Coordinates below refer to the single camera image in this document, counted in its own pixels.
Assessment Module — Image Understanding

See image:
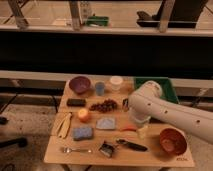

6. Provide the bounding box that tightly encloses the green box on shelf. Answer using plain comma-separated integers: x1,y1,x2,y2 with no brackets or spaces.
86,16,109,26

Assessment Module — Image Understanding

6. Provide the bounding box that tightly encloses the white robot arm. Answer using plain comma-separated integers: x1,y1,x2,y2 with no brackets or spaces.
128,81,213,144

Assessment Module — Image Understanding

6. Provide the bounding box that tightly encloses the orange carrot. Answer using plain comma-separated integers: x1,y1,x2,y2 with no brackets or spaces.
119,125,137,132

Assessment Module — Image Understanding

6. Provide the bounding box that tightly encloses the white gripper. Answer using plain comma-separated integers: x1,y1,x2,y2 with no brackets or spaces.
130,114,151,139

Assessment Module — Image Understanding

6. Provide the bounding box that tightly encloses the purple bowl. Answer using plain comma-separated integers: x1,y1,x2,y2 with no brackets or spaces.
69,76,91,94

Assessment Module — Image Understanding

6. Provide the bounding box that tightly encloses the black office chair base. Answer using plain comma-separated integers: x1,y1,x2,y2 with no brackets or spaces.
0,116,28,149

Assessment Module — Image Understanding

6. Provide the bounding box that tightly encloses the orange red bowl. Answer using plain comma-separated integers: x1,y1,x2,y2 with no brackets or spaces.
159,128,187,156

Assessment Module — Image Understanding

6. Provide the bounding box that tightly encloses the white cup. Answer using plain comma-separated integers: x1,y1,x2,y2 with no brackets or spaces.
110,76,123,91

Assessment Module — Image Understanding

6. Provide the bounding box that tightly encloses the bunch of dark grapes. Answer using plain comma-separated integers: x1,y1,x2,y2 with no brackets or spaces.
89,99,118,113

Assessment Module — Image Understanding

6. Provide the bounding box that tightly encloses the metal spoon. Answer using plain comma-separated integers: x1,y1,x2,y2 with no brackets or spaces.
60,147,92,153

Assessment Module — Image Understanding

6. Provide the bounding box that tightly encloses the wooden table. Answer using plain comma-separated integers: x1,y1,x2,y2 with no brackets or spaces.
44,81,195,168

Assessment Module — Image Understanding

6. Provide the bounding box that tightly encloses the black handled brush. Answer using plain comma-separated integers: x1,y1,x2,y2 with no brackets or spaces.
116,139,148,152

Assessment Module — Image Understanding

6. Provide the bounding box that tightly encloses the black rectangular block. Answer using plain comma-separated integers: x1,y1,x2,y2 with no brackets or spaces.
67,98,86,107

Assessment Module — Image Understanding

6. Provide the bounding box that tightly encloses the blue sponge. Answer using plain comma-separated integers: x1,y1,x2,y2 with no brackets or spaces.
72,127,93,141

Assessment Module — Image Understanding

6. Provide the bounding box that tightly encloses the metal cup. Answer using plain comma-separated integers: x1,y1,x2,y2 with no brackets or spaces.
122,98,129,112

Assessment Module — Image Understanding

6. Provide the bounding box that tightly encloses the grey blue cloth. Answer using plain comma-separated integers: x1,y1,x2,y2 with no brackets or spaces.
96,117,116,130

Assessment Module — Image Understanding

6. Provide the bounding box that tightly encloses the green plastic tray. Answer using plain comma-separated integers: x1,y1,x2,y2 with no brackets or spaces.
133,77,179,104

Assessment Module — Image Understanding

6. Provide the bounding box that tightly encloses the orange apple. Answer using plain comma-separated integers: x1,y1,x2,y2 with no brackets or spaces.
77,108,91,123

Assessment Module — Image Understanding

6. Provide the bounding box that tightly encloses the blue cup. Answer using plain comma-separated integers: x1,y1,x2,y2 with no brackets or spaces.
95,82,105,96

